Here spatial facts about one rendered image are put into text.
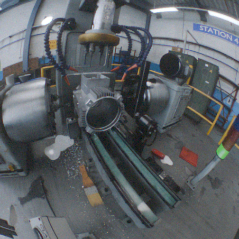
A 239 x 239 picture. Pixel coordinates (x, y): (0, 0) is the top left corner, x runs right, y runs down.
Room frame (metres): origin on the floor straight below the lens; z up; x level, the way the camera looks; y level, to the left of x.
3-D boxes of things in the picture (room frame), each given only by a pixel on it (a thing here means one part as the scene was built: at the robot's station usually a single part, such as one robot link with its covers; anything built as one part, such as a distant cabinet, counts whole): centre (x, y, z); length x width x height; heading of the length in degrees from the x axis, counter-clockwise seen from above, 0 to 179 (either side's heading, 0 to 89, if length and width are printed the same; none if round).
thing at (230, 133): (0.19, -0.44, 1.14); 0.06 x 0.06 x 0.04
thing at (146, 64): (0.42, -0.07, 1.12); 0.04 x 0.03 x 0.26; 37
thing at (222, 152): (0.19, -0.44, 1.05); 0.06 x 0.06 x 0.04
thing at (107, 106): (0.44, 0.12, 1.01); 0.20 x 0.19 x 0.19; 37
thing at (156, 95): (0.64, -0.15, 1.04); 0.41 x 0.25 x 0.25; 127
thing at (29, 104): (0.23, 0.40, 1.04); 0.37 x 0.25 x 0.25; 127
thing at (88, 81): (0.47, 0.14, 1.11); 0.12 x 0.11 x 0.07; 37
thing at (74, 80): (0.57, 0.21, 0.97); 0.30 x 0.11 x 0.34; 127
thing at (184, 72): (0.79, -0.41, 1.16); 0.33 x 0.26 x 0.42; 127
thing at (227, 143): (0.19, -0.44, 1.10); 0.06 x 0.06 x 0.04
